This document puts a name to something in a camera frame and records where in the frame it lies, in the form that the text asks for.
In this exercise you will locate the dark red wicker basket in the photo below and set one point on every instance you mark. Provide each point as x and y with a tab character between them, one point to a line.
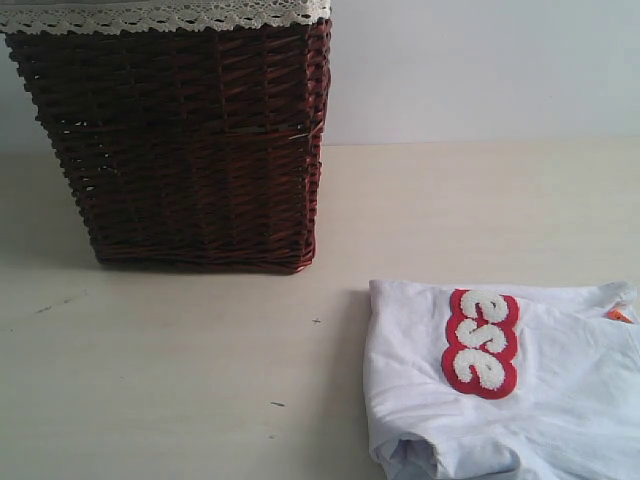
197	148

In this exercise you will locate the white t-shirt with red lettering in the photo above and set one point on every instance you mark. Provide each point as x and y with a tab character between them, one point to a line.
501	382

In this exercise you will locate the white lace cloth trim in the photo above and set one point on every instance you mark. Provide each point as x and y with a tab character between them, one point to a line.
115	17

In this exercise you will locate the orange clothing tag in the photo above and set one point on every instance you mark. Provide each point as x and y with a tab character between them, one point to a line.
622	312

